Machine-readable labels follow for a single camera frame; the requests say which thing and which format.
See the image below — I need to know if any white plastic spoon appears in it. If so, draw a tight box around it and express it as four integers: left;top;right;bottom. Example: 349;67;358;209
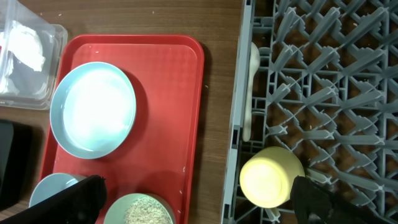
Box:
243;42;261;142

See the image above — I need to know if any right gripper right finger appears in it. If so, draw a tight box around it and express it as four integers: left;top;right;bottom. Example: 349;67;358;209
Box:
290;176;385;224

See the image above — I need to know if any light blue plate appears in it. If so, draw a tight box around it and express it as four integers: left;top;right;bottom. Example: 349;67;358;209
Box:
50;62;137;159

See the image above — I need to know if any yellow plastic cup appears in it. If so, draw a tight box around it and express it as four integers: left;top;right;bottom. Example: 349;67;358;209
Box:
239;146;305;208

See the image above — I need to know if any light blue bowl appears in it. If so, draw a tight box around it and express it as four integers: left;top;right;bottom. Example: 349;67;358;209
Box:
29;172;86;208

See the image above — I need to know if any grey dishwasher rack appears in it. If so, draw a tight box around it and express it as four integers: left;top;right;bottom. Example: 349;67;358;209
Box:
221;0;397;223

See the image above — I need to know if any clear plastic bin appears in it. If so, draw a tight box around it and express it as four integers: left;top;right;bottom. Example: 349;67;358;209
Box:
1;0;68;110

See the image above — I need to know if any red serving tray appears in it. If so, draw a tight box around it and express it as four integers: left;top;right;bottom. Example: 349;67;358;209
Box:
40;34;205;223

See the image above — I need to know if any black plastic tray bin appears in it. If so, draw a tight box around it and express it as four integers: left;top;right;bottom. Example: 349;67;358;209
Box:
1;119;32;210

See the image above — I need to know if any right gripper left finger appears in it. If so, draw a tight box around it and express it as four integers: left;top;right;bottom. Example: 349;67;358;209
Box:
1;175;107;224

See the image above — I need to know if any green bowl with rice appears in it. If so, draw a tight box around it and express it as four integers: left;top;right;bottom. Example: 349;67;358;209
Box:
103;193;176;224

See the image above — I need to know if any white napkin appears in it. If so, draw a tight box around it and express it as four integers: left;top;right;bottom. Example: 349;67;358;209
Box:
1;20;45;93

